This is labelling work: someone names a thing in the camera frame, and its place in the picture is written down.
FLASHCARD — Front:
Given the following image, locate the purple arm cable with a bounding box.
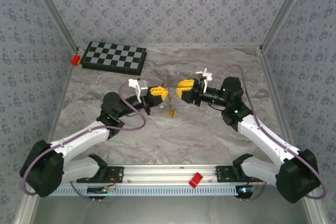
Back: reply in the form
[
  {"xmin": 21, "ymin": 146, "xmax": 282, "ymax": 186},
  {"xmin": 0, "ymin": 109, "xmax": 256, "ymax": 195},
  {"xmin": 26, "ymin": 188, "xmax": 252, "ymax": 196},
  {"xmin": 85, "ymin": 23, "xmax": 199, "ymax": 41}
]
[
  {"xmin": 22, "ymin": 82, "xmax": 147, "ymax": 202},
  {"xmin": 213, "ymin": 63, "xmax": 328, "ymax": 201}
]

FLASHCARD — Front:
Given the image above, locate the silver perforated hoop red grip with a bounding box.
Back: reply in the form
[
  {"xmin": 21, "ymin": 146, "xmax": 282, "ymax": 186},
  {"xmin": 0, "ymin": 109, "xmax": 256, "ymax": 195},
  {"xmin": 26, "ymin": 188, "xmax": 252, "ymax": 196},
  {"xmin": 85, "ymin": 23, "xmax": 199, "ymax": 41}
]
[{"xmin": 162, "ymin": 83, "xmax": 175, "ymax": 109}]

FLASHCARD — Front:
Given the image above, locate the aluminium corner post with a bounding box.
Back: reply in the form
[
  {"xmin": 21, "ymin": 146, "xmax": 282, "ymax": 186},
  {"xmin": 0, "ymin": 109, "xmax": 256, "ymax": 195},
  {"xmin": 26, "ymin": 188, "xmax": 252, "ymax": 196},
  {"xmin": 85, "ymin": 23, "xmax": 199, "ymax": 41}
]
[
  {"xmin": 25, "ymin": 0, "xmax": 79, "ymax": 52},
  {"xmin": 259, "ymin": 0, "xmax": 310, "ymax": 52}
]

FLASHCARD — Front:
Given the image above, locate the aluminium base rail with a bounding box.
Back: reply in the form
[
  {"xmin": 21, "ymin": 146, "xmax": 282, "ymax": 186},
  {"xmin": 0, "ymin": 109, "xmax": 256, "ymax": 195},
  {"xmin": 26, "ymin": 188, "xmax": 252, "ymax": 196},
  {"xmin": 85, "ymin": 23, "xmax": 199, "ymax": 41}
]
[{"xmin": 62, "ymin": 164, "xmax": 266, "ymax": 183}]

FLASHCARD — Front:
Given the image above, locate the light blue cable duct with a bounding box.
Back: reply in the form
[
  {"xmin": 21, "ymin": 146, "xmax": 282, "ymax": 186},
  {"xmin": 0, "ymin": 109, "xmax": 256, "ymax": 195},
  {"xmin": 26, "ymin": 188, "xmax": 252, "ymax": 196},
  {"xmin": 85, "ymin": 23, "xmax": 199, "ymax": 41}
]
[{"xmin": 49, "ymin": 185, "xmax": 241, "ymax": 196}]

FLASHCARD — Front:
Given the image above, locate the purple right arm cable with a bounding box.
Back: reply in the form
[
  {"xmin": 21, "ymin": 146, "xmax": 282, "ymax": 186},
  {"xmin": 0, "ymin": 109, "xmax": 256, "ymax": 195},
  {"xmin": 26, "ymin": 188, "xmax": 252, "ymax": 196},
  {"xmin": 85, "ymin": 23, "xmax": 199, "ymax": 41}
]
[{"xmin": 213, "ymin": 63, "xmax": 328, "ymax": 201}]

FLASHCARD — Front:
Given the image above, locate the black and grey checkerboard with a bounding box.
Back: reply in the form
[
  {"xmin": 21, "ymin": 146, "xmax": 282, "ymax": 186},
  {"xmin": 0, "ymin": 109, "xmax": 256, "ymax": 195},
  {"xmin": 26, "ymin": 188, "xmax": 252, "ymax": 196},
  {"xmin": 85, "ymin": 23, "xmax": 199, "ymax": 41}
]
[{"xmin": 80, "ymin": 41, "xmax": 147, "ymax": 76}]

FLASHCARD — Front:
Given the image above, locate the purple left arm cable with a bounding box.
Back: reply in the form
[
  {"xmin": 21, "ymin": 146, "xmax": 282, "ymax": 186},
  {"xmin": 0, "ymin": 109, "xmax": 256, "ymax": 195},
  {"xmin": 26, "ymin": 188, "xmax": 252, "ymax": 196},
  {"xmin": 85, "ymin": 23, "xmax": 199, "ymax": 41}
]
[{"xmin": 22, "ymin": 82, "xmax": 147, "ymax": 202}]

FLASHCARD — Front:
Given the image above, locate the red flat block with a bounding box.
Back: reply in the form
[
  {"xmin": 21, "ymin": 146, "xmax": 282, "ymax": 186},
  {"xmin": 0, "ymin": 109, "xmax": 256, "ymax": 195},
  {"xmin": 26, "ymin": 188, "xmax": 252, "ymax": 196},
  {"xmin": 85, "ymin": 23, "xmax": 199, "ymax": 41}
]
[{"xmin": 188, "ymin": 172, "xmax": 204, "ymax": 189}]

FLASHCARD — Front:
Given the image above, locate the small circuit board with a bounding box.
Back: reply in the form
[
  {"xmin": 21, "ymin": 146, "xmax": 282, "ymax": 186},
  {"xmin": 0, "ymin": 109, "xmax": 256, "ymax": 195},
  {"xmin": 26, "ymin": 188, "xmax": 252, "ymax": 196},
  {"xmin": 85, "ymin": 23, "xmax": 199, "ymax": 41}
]
[
  {"xmin": 236, "ymin": 185, "xmax": 257, "ymax": 195},
  {"xmin": 87, "ymin": 186, "xmax": 116, "ymax": 195}
]

